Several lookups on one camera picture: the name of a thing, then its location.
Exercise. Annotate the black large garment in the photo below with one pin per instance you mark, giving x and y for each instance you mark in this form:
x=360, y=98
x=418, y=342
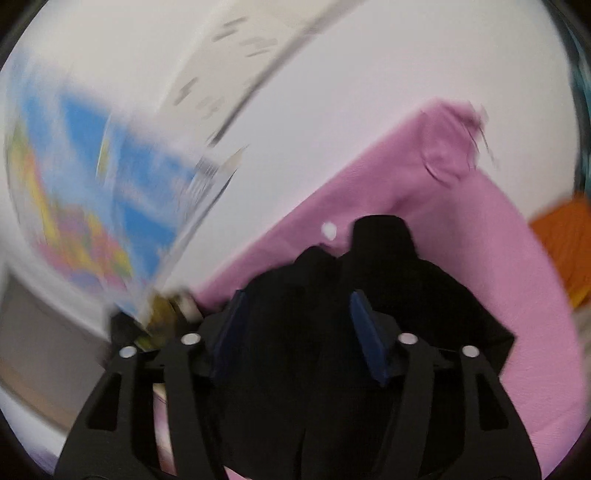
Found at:
x=299, y=401

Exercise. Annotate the olive brown folded garment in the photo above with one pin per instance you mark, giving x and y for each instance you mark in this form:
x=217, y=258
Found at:
x=164, y=316

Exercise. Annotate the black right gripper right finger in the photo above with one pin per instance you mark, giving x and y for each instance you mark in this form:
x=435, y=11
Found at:
x=448, y=415

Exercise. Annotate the colourful wall map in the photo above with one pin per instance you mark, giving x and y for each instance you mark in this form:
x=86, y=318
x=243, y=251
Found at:
x=108, y=200

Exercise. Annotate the orange cloth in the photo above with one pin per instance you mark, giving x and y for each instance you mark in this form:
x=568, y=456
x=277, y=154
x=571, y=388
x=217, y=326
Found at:
x=564, y=232

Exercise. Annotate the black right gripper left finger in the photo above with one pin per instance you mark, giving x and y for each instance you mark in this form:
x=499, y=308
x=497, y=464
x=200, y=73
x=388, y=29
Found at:
x=113, y=436

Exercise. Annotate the pink bed sheet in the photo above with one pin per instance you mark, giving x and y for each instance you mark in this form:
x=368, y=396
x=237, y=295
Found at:
x=425, y=171

